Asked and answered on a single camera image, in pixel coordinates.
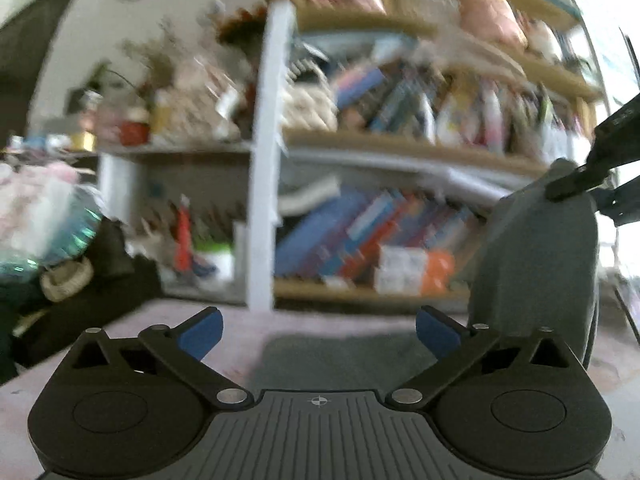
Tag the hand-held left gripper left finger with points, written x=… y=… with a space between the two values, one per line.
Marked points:
x=200 y=334

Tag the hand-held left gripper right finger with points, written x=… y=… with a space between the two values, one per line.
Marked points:
x=439 y=336

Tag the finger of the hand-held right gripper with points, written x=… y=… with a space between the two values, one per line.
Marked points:
x=625 y=200
x=575 y=182

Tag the grey sweater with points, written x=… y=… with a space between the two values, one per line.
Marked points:
x=535 y=270

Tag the pink checked cartoon desk mat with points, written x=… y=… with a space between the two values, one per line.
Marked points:
x=150 y=320

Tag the white green jar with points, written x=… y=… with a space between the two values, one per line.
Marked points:
x=215 y=262

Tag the red tassel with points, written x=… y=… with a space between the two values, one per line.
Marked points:
x=183 y=240

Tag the black cloth bag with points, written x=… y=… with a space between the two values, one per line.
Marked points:
x=100 y=310

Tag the white flat board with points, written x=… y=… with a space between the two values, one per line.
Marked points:
x=465 y=180

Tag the row of colourful paperback books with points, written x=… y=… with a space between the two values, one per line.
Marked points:
x=450 y=110

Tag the row of leaning blue books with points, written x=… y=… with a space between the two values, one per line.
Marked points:
x=330 y=235

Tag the thick black cover book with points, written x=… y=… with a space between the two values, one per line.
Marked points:
x=310 y=195

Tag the pink plush toy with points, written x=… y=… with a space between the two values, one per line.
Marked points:
x=490 y=17

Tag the white wooden bookshelf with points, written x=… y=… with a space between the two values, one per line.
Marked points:
x=265 y=160

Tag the plastic bag pile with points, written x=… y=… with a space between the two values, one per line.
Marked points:
x=45 y=215

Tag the red white jar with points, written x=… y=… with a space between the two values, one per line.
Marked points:
x=135 y=132

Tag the white pink ornament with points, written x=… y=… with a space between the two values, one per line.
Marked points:
x=195 y=100

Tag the cream quilted handbag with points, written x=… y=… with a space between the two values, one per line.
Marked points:
x=310 y=100

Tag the dried flowers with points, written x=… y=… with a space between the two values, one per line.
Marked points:
x=155 y=55

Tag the dark door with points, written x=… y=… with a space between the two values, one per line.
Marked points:
x=30 y=60

